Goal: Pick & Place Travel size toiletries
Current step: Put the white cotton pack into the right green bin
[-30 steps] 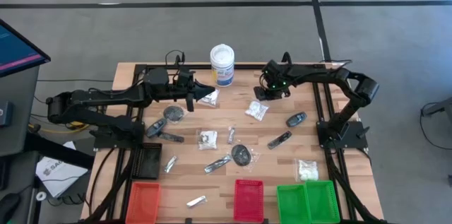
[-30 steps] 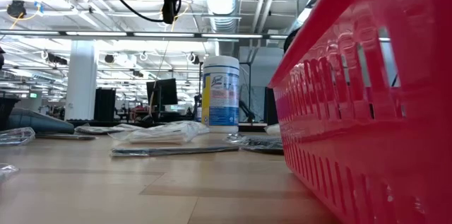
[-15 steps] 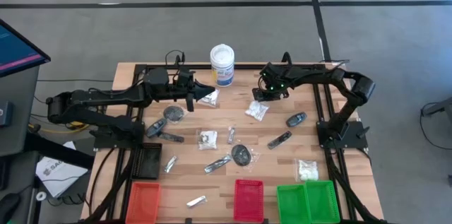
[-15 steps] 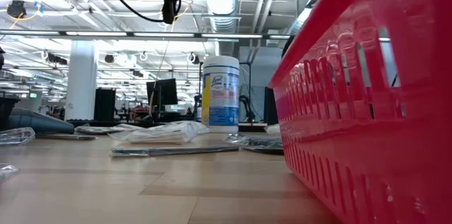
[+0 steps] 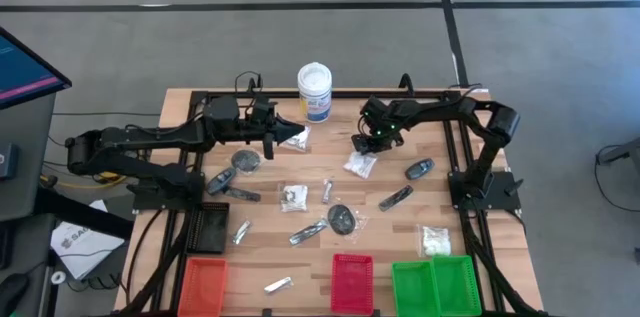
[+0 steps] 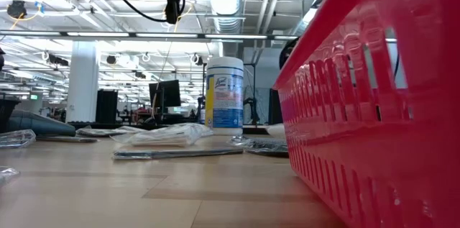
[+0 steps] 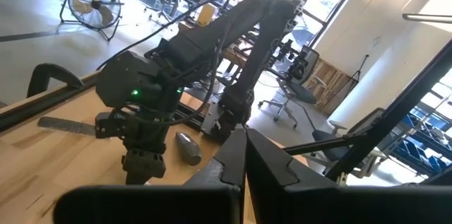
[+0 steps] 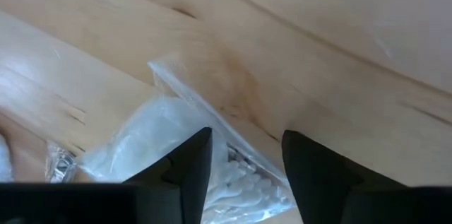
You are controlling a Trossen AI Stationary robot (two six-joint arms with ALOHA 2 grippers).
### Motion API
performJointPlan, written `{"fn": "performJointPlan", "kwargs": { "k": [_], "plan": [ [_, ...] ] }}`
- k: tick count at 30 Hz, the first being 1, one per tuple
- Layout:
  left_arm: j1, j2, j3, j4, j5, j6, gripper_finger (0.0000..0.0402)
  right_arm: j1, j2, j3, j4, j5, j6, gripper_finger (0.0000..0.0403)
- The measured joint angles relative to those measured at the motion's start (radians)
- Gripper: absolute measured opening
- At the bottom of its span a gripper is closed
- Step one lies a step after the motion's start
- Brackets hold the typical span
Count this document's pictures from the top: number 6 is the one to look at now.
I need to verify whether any bag of black hair clips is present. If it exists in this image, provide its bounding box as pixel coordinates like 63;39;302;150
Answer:
110;122;213;147

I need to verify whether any red plastic basket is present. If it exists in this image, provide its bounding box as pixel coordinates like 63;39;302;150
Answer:
272;0;460;228

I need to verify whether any long ceiling light strip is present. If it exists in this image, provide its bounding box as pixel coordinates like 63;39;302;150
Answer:
0;29;301;41

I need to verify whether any black computer monitor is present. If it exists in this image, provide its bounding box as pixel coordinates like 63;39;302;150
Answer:
149;79;182;109

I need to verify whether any disinfecting wipes canister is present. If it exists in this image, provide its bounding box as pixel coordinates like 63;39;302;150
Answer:
205;56;245;136

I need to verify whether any white pillar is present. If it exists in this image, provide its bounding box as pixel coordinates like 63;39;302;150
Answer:
65;40;101;124

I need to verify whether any black comb in clear wrapper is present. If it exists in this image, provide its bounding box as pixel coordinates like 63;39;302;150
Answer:
112;147;244;161

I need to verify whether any small clear plastic bag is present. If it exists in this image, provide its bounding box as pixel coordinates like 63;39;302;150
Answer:
75;124;147;138

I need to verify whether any round black item in bag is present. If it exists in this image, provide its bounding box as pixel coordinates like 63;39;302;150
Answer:
226;134;290;158

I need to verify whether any black plastic basket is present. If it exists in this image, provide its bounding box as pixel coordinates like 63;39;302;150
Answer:
0;93;22;134

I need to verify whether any clear plastic bag far left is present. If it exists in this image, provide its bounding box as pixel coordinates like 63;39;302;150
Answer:
0;129;37;149

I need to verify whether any silver ventilation duct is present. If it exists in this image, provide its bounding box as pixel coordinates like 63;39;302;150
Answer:
206;0;249;35

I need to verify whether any black cable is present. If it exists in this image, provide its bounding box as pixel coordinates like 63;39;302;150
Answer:
111;0;186;24

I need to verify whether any black ceiling cable reel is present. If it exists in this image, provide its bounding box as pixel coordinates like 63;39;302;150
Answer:
6;0;29;19

